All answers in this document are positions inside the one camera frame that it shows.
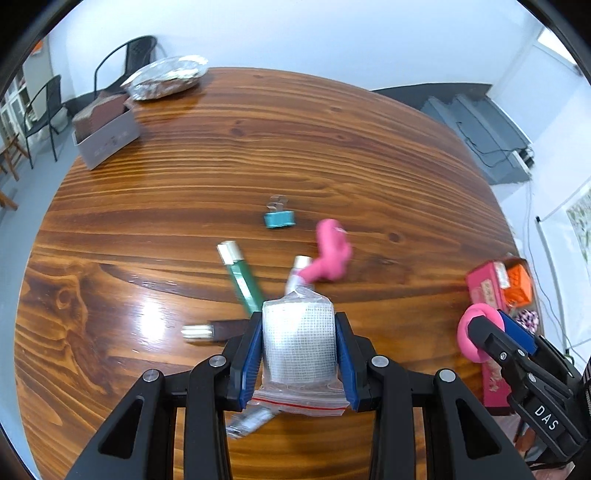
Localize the green tube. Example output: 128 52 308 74
217 240 264 315

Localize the pink twisted rubber toy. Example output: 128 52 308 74
300 218 354 284

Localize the black metal chair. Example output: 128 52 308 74
93 35 160 97
23 75 65 169

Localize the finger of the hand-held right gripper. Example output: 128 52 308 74
467 318 548 402
499 311 568 374

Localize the teal binder clip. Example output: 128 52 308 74
264 196 296 229

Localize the dark orange embossed cube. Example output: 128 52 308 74
503 264 532 308

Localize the small white tube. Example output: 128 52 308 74
284 255 319 296

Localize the pink rectangular tin box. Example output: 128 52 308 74
465 258 546 414

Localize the clear zip bag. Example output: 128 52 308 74
247 285 349 418

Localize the black cable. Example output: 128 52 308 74
455 121 532 169

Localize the wall poster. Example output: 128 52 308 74
563 187 591 264

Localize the foil-wrapped dish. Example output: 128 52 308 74
121 55 209 101

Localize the wooden chair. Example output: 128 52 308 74
0 134 28 210

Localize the dark brown tube silver cap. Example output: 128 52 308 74
181 318 252 343

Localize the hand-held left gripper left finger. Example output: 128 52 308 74
65 311 264 480

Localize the grey open box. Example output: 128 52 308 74
71 90 141 171

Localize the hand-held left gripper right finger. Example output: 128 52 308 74
335 311 536 480

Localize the pink rubber ring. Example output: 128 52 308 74
456 305 506 365

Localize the stack of brown packets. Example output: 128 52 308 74
71 90 132 139

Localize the white glass-door cabinet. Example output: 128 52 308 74
0 55 35 139

